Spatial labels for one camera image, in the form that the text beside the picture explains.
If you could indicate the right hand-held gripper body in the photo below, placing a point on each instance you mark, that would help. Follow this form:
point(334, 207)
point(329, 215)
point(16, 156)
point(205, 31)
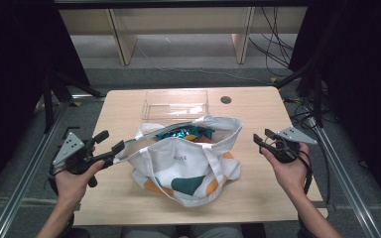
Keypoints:
point(291, 139)

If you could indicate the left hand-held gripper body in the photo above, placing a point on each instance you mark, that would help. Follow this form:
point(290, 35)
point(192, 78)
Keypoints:
point(74, 155)

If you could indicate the blue chip bag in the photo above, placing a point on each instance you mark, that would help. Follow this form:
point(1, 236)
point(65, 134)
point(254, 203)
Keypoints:
point(178, 133)

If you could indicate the white spotted tote bag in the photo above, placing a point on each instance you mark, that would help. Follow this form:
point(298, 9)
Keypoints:
point(185, 162)

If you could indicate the clear plastic box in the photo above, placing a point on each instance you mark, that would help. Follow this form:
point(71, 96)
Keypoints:
point(175, 102)

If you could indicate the person's left hand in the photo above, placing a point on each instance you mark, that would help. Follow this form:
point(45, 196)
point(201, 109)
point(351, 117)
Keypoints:
point(72, 186)

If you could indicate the person's right hand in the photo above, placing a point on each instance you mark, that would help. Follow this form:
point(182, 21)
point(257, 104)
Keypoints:
point(291, 177)

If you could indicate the yellow tape piece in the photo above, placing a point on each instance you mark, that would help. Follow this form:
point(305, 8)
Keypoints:
point(76, 103)
point(273, 79)

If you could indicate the black metal stand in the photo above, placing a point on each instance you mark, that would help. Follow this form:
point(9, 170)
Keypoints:
point(317, 99)
point(48, 105)

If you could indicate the black curtain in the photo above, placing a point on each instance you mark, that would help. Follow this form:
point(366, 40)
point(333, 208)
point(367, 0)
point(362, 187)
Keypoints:
point(13, 82)
point(360, 82)

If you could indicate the person's grey trousers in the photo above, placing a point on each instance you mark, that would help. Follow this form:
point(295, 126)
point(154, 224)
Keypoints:
point(211, 231)

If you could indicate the light wooden desk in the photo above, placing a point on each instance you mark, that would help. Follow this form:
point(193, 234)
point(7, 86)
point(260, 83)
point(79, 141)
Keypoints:
point(178, 20)

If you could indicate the aluminium floor rail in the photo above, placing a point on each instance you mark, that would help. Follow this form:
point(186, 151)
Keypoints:
point(344, 185)
point(23, 185)

